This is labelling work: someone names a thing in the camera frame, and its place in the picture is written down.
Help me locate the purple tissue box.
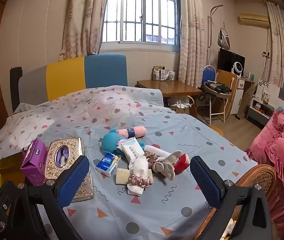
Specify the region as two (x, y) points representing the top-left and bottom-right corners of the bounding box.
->
(20, 138), (48, 186)

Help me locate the black television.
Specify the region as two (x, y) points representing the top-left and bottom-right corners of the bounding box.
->
(217, 48), (245, 77)

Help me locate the beige side window curtain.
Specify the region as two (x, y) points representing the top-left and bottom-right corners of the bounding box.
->
(265, 1), (284, 88)

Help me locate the wall air conditioner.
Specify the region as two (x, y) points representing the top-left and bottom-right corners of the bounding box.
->
(237, 12), (270, 28)

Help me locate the white wet wipes packet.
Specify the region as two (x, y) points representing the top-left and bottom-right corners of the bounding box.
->
(119, 137), (148, 170)

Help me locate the grey low shelf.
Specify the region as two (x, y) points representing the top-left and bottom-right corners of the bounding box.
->
(247, 97), (275, 127)

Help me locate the pink towel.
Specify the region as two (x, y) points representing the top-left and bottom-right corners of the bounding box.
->
(117, 126), (148, 140)

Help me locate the white cabinet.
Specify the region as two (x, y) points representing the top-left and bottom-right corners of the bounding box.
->
(230, 76), (250, 117)

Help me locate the dark pink scrunchie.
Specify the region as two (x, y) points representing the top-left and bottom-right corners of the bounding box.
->
(144, 152), (159, 172)

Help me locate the metal hanging stand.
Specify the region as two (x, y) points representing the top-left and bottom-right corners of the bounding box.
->
(208, 4), (224, 67)

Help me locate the gold tin box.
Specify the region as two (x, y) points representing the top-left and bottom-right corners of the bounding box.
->
(0, 152), (28, 210)

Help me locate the white waffle cloth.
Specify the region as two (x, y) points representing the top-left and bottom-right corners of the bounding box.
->
(127, 159), (150, 196)

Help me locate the grey yellow blue headboard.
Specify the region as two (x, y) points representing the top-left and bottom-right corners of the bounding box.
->
(18, 53), (128, 108)

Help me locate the pink ruffled blanket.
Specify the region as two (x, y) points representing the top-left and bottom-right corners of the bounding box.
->
(247, 109), (284, 230)

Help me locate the red christmas sock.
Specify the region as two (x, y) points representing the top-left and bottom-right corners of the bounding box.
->
(173, 153), (191, 173)

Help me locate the barred window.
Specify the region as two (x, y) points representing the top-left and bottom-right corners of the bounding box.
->
(99, 0), (182, 53)

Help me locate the blue tissue packet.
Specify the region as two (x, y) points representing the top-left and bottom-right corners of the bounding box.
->
(95, 152), (121, 178)

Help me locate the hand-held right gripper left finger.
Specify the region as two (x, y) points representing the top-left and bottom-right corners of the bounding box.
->
(0, 155), (90, 240)

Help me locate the black hair dryer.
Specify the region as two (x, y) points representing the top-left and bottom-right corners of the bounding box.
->
(202, 80), (232, 95)

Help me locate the beige patterned curtain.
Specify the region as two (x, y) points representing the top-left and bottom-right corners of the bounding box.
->
(178, 0), (206, 88)

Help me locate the wooden folding board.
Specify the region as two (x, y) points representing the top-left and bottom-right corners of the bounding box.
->
(215, 69), (238, 119)

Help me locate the blue folding chair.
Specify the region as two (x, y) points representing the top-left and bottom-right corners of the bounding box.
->
(201, 65), (232, 123)

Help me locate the white leaf print box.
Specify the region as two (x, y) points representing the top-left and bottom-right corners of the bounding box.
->
(257, 79), (281, 105)

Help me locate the beige cloth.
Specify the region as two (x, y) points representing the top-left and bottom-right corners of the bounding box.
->
(116, 167), (155, 186)

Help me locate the teal plush toy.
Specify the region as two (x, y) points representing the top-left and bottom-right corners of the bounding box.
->
(101, 129), (130, 157)

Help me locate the light pink satin scrunchie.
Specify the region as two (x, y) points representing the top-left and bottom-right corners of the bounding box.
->
(129, 174), (153, 188)

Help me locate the wooden table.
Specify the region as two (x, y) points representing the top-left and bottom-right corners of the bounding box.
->
(135, 79), (202, 115)

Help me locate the hanging beige bag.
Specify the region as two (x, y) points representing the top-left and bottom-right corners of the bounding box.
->
(217, 27), (231, 51)

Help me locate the row of small jars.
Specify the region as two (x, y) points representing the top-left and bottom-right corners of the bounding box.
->
(153, 66), (175, 82)

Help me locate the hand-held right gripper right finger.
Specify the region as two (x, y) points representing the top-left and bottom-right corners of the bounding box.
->
(190, 156), (273, 240)

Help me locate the white round fan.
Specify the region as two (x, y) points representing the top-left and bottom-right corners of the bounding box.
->
(232, 62), (243, 77)

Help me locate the white tote bag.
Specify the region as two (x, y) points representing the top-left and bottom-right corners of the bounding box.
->
(167, 95), (195, 114)

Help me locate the ornate gold tissue box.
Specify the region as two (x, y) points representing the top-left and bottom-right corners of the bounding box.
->
(41, 137), (95, 202)

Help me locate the beige starfish print curtain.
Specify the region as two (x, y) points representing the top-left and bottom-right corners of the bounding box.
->
(58, 0), (112, 62)

